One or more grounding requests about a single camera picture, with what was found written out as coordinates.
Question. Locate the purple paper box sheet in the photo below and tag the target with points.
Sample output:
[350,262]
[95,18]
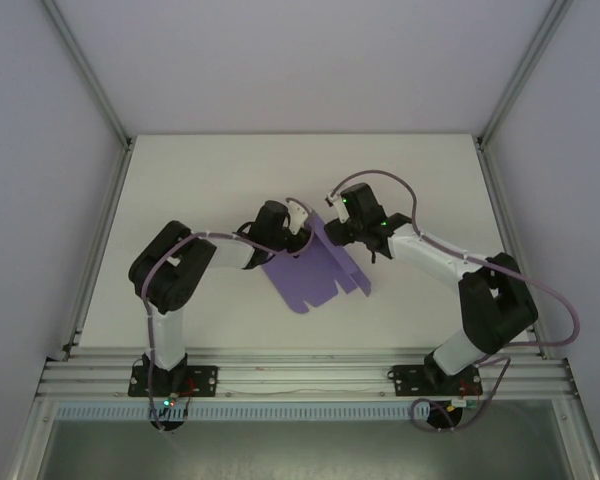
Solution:
[305,280]

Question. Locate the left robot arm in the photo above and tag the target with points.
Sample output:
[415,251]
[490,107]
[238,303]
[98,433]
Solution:
[167,335]

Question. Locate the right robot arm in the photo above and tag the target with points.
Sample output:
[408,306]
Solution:
[430,255]

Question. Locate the black mounting plate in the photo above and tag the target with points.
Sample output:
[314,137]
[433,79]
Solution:
[205,382]
[405,382]

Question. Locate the small LED circuit board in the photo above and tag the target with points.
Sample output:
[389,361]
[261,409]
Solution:
[169,401]

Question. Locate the small connector board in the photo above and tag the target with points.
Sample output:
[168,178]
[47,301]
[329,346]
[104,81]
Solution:
[460,403]

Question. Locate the grey metal panel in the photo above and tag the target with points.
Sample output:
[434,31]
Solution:
[300,450]

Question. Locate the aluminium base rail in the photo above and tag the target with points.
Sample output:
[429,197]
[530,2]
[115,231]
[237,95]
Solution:
[300,375]

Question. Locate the aluminium side rail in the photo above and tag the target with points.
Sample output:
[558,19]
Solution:
[101,235]
[518,250]

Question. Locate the aluminium frame post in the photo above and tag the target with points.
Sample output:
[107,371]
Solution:
[87,70]
[522,70]

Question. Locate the aluminium corner post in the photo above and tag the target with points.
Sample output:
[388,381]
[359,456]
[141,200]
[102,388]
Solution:
[30,445]
[580,445]

